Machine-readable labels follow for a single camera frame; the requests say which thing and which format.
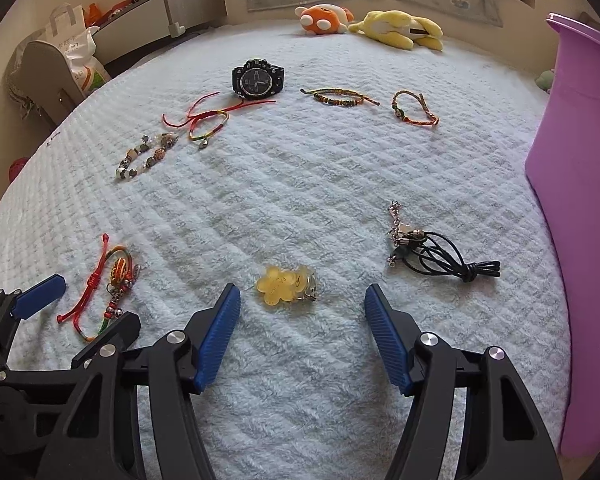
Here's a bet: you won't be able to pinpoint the stone beaded bracelet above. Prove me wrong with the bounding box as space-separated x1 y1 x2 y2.
115 132 178 181

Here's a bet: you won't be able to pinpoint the woven multicolour bracelet long tails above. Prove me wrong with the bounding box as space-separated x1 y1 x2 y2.
301 87 381 108

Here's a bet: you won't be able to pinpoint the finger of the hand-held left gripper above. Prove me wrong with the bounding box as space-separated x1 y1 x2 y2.
0 274 67 358
71 311 142 368

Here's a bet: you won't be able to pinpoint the rainbow cord bracelet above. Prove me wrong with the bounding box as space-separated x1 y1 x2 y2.
187 109 230 150

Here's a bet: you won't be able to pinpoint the grey chair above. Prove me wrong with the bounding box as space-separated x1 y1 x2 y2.
7 40 88 126

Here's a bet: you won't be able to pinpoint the orange braided bracelet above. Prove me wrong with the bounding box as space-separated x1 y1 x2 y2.
391 90 439 127

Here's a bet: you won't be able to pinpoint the grey nightstand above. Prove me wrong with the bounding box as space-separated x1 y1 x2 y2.
92 0 229 66

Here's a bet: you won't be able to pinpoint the red knotted charm bracelet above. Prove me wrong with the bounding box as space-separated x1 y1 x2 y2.
56 233 143 343

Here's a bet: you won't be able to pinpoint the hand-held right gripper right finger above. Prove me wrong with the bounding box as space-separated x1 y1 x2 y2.
364 283 563 480

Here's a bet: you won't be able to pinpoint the orange white spotted plush toy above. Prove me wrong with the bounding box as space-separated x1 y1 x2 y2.
295 4 355 36

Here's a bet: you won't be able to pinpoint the purple plastic bin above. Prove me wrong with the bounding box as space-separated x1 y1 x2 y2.
525 11 600 461

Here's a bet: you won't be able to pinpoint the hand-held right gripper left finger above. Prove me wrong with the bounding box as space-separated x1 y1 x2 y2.
35 283 242 480

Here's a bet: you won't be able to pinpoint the yellow plush toy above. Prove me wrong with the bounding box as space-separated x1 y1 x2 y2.
349 10 445 52

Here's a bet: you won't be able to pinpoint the red string bracelet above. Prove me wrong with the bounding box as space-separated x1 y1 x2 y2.
162 91 277 128

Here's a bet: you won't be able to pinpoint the black digital wrist watch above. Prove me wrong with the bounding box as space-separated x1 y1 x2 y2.
231 58 286 98

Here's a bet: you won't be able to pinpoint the white plastic bag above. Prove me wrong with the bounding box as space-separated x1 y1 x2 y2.
45 4 112 101

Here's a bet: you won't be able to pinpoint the black cord necklace metal clasp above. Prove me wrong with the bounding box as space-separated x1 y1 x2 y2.
386 201 502 283

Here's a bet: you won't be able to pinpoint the red ball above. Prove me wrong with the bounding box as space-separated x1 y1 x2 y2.
7 157 31 183

